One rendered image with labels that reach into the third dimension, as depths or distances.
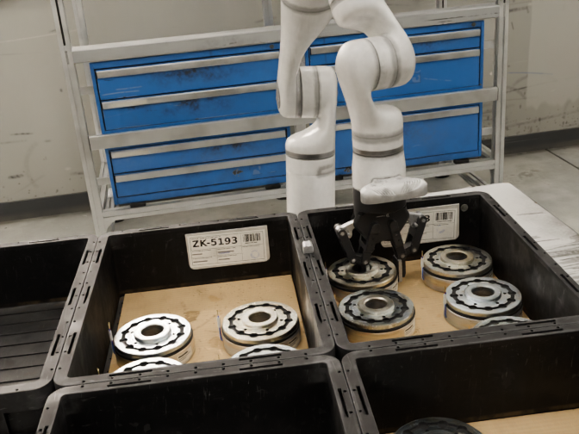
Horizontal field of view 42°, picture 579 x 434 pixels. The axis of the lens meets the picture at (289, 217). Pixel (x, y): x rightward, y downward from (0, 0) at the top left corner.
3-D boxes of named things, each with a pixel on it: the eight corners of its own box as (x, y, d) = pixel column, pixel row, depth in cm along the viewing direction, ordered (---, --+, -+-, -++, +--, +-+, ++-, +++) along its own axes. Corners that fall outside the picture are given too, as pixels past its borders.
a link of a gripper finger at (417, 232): (421, 215, 108) (406, 251, 110) (432, 219, 109) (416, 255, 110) (414, 208, 110) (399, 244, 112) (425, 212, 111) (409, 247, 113)
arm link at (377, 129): (356, 163, 99) (413, 150, 102) (351, 46, 93) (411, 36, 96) (332, 149, 105) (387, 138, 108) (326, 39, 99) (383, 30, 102)
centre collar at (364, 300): (356, 299, 103) (356, 294, 103) (392, 296, 103) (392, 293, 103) (358, 317, 98) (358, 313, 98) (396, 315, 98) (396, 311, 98)
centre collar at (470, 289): (457, 289, 103) (457, 286, 103) (491, 283, 104) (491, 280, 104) (473, 306, 99) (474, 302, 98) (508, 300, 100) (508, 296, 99)
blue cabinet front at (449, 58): (313, 177, 307) (303, 39, 285) (480, 155, 316) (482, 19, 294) (314, 180, 304) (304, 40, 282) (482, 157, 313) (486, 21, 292)
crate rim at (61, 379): (102, 246, 115) (100, 232, 114) (296, 225, 117) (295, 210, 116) (54, 406, 78) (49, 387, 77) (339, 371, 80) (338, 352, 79)
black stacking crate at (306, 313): (114, 301, 118) (102, 236, 114) (300, 280, 120) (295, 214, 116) (73, 478, 82) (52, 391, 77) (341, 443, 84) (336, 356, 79)
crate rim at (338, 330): (297, 225, 117) (295, 210, 116) (485, 203, 119) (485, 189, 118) (339, 371, 80) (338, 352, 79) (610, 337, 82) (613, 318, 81)
